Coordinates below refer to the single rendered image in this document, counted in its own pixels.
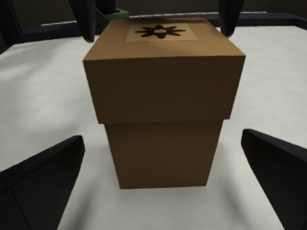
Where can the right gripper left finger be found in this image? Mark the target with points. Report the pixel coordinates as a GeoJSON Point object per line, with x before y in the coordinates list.
{"type": "Point", "coordinates": [34, 193]}

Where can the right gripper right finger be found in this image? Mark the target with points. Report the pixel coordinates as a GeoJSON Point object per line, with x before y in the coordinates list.
{"type": "Point", "coordinates": [280, 167]}

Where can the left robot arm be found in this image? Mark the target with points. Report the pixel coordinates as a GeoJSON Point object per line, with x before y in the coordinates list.
{"type": "Point", "coordinates": [106, 6]}

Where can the brown open box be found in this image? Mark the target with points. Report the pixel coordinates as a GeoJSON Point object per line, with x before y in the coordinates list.
{"type": "Point", "coordinates": [163, 154]}

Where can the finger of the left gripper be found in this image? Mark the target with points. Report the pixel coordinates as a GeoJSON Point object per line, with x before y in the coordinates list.
{"type": "Point", "coordinates": [84, 12]}
{"type": "Point", "coordinates": [229, 12]}

